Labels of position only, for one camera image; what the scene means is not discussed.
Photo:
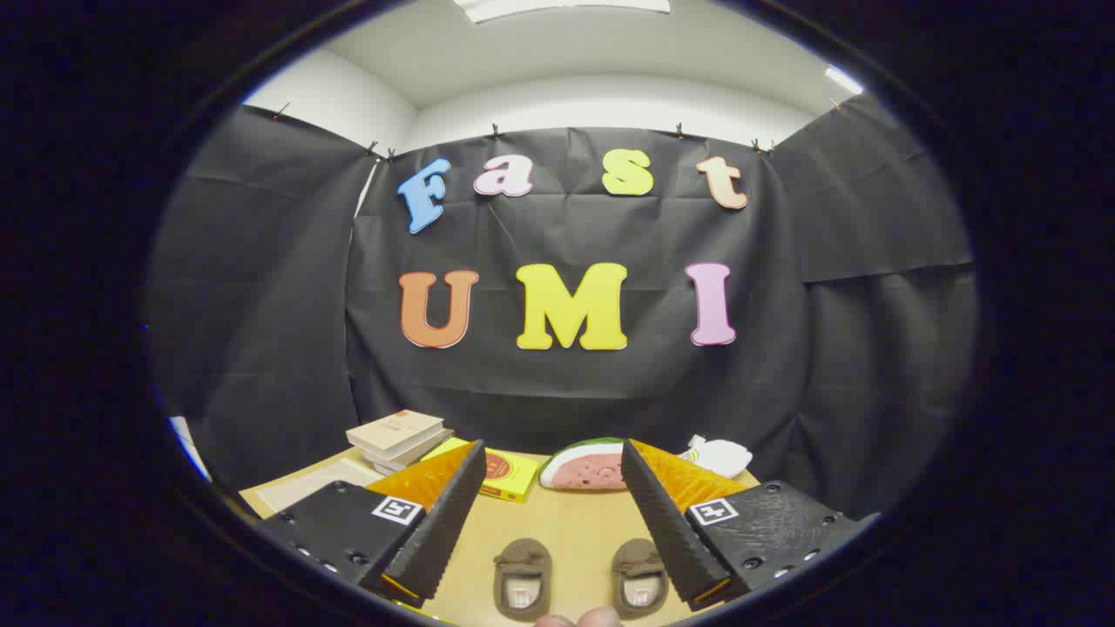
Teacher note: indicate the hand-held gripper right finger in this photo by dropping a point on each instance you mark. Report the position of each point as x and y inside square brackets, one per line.
[666, 531]

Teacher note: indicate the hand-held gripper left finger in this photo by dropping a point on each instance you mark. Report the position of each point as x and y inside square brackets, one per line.
[435, 540]

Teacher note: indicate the brown suede shoe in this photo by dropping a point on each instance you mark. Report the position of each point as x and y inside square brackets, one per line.
[523, 557]
[636, 557]

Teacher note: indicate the cream fabric storage box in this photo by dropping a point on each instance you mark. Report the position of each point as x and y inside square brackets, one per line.
[305, 488]

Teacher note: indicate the white plush toy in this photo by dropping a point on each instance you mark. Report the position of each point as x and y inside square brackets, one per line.
[719, 457]

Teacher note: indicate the grey-edged thick book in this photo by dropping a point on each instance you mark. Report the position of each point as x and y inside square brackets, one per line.
[409, 453]

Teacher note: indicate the watermelon slice plush toy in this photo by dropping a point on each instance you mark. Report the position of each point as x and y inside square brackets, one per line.
[588, 470]

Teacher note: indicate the yellow book with red circle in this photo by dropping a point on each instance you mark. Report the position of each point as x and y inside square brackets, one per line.
[514, 475]

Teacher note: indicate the beige paperback book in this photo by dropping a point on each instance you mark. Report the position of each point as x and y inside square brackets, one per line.
[392, 428]

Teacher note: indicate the black backdrop cloth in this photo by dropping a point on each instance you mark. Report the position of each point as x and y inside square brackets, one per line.
[566, 392]

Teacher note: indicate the long ceiling light panel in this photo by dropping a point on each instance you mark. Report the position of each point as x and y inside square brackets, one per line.
[557, 7]

